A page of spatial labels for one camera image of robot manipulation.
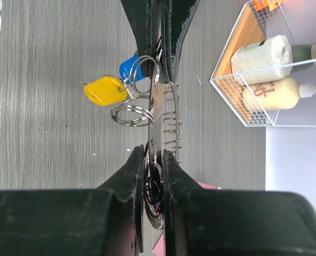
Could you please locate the pink open box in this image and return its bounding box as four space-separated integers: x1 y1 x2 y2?
151 181 222 256

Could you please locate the orange plastic crate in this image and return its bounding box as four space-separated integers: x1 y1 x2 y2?
253 0 283 12

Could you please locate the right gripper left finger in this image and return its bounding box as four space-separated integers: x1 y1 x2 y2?
0 146 144 255

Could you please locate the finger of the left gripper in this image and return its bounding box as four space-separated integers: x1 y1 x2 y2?
121 0 163 78
161 0 200 83

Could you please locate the white wire shelf rack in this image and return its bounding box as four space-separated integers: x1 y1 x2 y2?
210 1 316 127

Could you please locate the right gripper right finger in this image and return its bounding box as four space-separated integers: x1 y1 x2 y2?
163 151 316 255

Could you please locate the yellow tagged key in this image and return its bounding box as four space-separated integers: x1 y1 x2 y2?
83 75 133 106

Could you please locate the white toilet paper roll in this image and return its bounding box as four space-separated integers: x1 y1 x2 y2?
231 35 293 85

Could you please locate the cream lotion bottle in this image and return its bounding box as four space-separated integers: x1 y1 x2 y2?
241 77 316 112

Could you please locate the blue tagged key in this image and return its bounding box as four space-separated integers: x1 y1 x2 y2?
119 53 144 84

